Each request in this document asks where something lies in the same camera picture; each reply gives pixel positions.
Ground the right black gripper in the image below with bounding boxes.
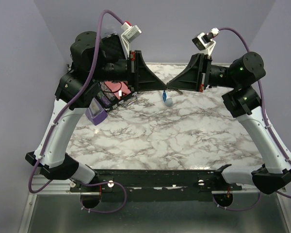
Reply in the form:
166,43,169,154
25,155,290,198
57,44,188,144
167,53,239,92

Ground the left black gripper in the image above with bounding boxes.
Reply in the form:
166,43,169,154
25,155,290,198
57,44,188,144
91,50,167,91

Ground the blue key tag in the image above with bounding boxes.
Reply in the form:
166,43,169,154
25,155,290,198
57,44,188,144
162,90,167,103

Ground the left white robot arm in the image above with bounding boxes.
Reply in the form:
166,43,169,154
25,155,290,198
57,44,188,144
25,31,167,192

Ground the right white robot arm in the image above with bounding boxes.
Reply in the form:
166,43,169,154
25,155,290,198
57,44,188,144
167,51,291,194

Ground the white microphone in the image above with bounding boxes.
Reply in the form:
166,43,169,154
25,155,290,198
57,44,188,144
165,98,173,107

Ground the black poker chip case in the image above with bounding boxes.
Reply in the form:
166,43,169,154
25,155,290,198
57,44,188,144
98,33,144,111

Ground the purple metronome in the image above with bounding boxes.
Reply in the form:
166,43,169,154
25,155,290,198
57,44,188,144
85,98,108,126

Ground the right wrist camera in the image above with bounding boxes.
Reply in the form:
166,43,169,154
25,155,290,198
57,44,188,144
192,28,220,56

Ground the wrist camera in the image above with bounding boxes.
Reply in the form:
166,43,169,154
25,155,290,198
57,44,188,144
120,21,142,57
192,28,220,56

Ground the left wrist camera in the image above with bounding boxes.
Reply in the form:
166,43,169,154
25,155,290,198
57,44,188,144
120,21,142,57

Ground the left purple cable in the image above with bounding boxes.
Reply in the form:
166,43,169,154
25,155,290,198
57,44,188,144
29,9,128,194

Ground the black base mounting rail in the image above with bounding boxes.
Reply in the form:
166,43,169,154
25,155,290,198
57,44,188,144
70,168,242,202

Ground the aluminium frame profile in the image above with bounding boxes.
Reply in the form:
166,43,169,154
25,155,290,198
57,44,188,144
17,166,71,233

